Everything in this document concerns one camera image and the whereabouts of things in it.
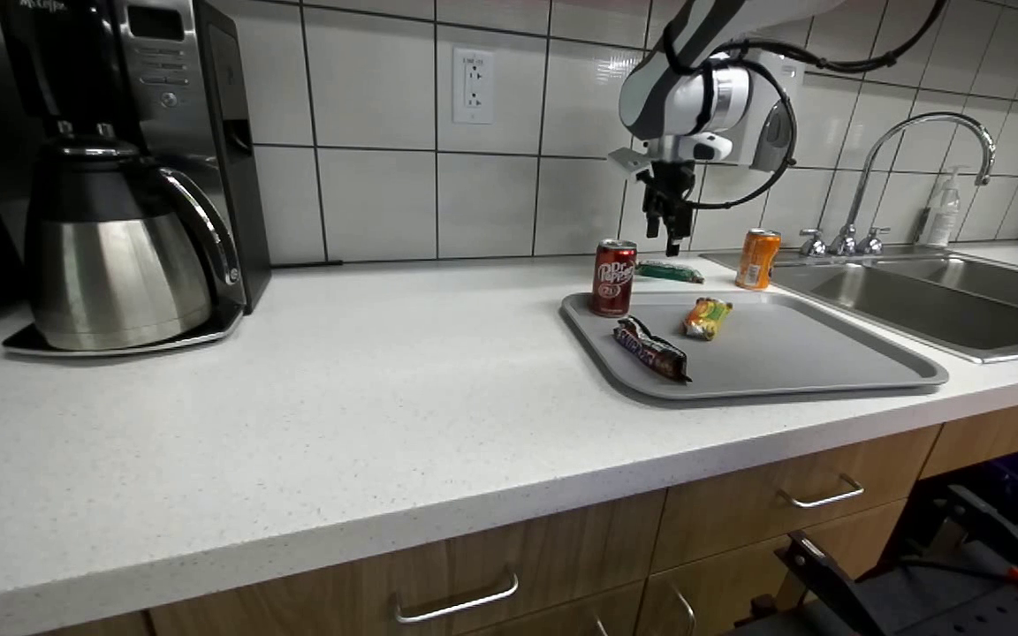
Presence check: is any white wall soap dispenser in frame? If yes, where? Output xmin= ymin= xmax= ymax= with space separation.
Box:
xmin=713 ymin=45 xmax=802 ymax=178

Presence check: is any steel coffee carafe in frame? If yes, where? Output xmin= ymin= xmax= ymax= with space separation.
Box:
xmin=20 ymin=139 xmax=252 ymax=355

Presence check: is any yellow candy bar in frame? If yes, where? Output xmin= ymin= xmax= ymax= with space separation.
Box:
xmin=677 ymin=293 xmax=740 ymax=346

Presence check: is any stainless steel sink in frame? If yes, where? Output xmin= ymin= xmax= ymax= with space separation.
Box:
xmin=768 ymin=249 xmax=1018 ymax=364

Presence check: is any dark brown candy bar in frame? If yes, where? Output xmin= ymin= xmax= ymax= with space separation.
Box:
xmin=610 ymin=312 xmax=698 ymax=388

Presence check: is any short silver drawer handle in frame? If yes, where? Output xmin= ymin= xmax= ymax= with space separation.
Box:
xmin=786 ymin=472 xmax=871 ymax=516

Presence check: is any long silver drawer handle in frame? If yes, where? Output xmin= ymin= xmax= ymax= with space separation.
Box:
xmin=392 ymin=571 xmax=522 ymax=628

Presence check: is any clear soap bottle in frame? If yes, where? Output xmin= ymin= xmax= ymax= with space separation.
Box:
xmin=915 ymin=174 xmax=965 ymax=254

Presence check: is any black coffee maker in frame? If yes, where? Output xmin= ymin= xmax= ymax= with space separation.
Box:
xmin=0 ymin=0 xmax=276 ymax=362

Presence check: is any wooden lower cabinet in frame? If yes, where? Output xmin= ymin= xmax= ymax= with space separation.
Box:
xmin=46 ymin=393 xmax=1018 ymax=636

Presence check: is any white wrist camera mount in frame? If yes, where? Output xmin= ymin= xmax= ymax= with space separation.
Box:
xmin=607 ymin=126 xmax=740 ymax=178

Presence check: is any orange soda can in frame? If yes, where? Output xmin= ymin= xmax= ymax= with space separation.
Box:
xmin=732 ymin=225 xmax=786 ymax=293

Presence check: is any small silver cabinet handle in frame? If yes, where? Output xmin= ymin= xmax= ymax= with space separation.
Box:
xmin=667 ymin=584 xmax=699 ymax=627

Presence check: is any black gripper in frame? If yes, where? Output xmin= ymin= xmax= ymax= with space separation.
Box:
xmin=632 ymin=159 xmax=699 ymax=257

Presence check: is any red soda can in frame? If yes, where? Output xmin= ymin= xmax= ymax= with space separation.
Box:
xmin=587 ymin=232 xmax=641 ymax=317

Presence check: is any white wall outlet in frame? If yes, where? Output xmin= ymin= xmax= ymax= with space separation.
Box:
xmin=454 ymin=45 xmax=497 ymax=126

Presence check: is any chrome faucet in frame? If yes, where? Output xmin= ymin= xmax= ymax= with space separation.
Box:
xmin=794 ymin=111 xmax=1001 ymax=264

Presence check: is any gray plastic tray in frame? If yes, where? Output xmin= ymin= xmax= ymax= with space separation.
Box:
xmin=555 ymin=283 xmax=950 ymax=408

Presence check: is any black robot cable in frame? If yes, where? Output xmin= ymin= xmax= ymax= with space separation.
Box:
xmin=648 ymin=0 xmax=950 ymax=212

